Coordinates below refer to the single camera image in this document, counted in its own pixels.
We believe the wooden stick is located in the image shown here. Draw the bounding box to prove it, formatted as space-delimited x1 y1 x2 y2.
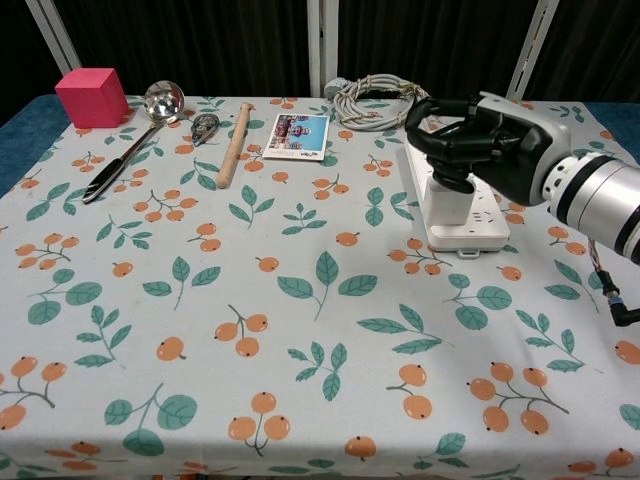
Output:
216 103 253 190

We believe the photo postcard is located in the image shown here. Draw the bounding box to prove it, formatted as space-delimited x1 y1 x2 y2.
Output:
262 113 331 162

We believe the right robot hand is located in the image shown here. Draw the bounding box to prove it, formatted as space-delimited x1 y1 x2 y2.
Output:
404 91 572 207

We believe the white plug adapter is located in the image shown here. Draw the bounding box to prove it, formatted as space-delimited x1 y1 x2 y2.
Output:
424 178 474 227

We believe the floral print tablecloth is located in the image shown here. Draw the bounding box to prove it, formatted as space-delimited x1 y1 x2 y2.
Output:
0 94 640 480

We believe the black pleated curtain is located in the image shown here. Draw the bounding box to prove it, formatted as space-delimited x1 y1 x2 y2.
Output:
337 0 545 99
529 0 640 105
0 0 57 126
49 0 311 99

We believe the pink cube box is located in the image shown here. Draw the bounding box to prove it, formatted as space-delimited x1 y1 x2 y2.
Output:
54 68 129 130

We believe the white metal frame post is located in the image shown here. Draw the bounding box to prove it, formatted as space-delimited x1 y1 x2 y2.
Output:
305 0 339 99
22 0 84 72
507 0 561 102

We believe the white cable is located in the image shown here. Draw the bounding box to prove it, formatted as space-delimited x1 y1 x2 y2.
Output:
324 74 432 133

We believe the wrist wire with black connector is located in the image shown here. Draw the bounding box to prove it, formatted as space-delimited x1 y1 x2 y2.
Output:
587 238 640 330

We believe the white power strip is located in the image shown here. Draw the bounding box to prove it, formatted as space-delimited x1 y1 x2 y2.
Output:
395 144 511 260

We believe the steel ladle black handle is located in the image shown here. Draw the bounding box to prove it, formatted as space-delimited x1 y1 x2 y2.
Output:
82 79 186 205

